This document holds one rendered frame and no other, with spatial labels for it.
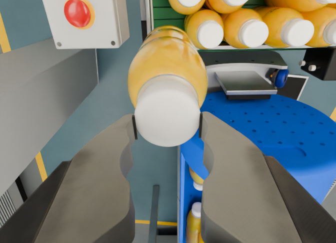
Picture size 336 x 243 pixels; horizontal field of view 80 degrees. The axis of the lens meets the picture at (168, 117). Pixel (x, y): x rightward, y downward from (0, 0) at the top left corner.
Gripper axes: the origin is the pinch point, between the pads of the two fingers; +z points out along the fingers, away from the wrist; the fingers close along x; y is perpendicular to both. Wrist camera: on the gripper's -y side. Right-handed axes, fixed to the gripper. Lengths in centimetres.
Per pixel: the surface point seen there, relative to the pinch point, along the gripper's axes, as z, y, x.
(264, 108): 25.9, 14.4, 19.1
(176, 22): 42.0, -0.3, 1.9
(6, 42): 132, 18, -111
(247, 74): 36.3, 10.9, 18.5
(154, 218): 92, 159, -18
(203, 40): 23.2, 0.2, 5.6
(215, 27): 23.3, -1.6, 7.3
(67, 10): 21.1, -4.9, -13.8
